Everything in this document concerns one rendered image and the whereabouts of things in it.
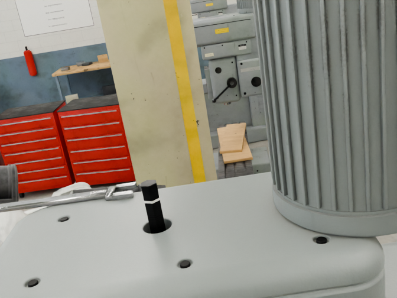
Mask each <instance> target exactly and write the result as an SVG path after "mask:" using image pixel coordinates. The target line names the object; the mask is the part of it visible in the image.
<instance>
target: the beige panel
mask: <svg viewBox="0 0 397 298"><path fill-rule="evenodd" d="M96 2H97V7H98V10H99V15H100V20H101V23H102V29H103V34H104V37H105V42H106V47H107V51H108V56H109V61H110V66H111V69H112V74H113V79H114V83H115V88H116V93H117V96H118V101H119V107H120V110H121V115H122V120H123V125H124V129H125V134H126V139H127V142H128V147H129V152H130V155H131V161H132V166H133V169H134V174H135V179H136V185H138V184H141V183H142V182H144V181H146V180H156V183H157V185H165V186H166V187H174V186H181V185H186V184H193V183H201V182H208V181H213V180H217V175H216V168H215V163H214V155H213V148H212V144H211V136H210V129H209V122H208V117H207V109H206V102H205V98H204V90H203V82H202V78H201V71H200V63H199V56H198V51H197V44H196V36H195V32H194V25H193V17H192V13H191V5H190V0H96Z"/></svg>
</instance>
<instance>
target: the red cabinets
mask: <svg viewBox="0 0 397 298"><path fill-rule="evenodd" d="M65 101H66V100H63V101H56V102H49V103H41V104H36V105H28V106H21V107H17V108H9V109H7V110H5V111H3V112H2V113H1V114H0V166H9V165H10V164H14V165H16V167H17V172H18V193H19V196H20V198H22V197H24V195H25V194H24V193H26V192H34V191H39V190H47V189H55V188H60V187H67V186H69V185H72V184H74V183H75V182H76V183H79V182H84V183H87V184H89V185H94V184H106V183H118V182H130V181H131V183H132V182H135V181H136V179H135V174H134V169H133V166H132V161H131V155H130V152H129V147H128V142H127V139H126V134H125V129H124V125H123V120H122V115H121V110H120V107H119V101H118V96H117V94H113V95H104V96H95V97H90V98H81V99H73V100H72V101H70V102H69V103H68V104H66V103H65Z"/></svg>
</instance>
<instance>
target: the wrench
mask: <svg viewBox="0 0 397 298"><path fill-rule="evenodd" d="M131 189H136V182H132V183H124V184H117V185H115V186H109V188H108V189H104V190H95V191H91V192H83V193H74V194H69V195H61V196H53V197H45V198H40V199H32V200H23V201H19V202H11V203H2V204H0V213H1V212H9V211H14V210H22V209H31V208H39V207H44V206H52V205H60V204H65V203H73V202H82V201H87V200H95V199H103V198H105V200H119V199H127V198H132V197H134V193H133V191H125V192H118V191H123V190H131ZM116 192H117V193H116Z"/></svg>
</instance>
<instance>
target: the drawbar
mask: <svg viewBox="0 0 397 298"><path fill-rule="evenodd" d="M141 189H142V194H143V197H144V201H154V200H156V199H158V198H159V193H158V188H157V183H156V180H146V181H144V182H142V183H141ZM145 208H146V211H147V217H148V222H149V227H150V230H151V233H152V234H157V233H160V232H164V231H166V228H165V222H164V217H163V214H162V208H161V202H160V200H159V201H157V202H155V203H145Z"/></svg>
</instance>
